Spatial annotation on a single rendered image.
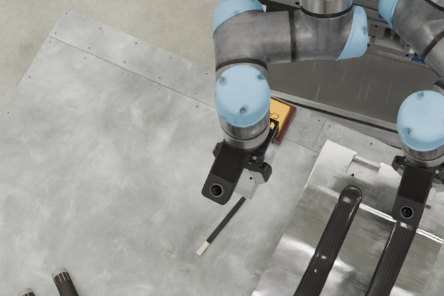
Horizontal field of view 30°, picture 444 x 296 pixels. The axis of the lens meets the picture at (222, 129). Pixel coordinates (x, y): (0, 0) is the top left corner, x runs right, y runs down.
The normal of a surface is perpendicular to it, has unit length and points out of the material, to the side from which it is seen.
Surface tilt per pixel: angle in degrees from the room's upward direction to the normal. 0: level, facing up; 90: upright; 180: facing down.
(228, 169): 31
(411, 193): 38
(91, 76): 0
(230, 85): 0
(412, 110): 11
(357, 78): 0
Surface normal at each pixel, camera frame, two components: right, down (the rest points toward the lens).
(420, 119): -0.24, -0.27
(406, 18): -0.68, 0.29
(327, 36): -0.07, 0.59
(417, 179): -0.38, 0.23
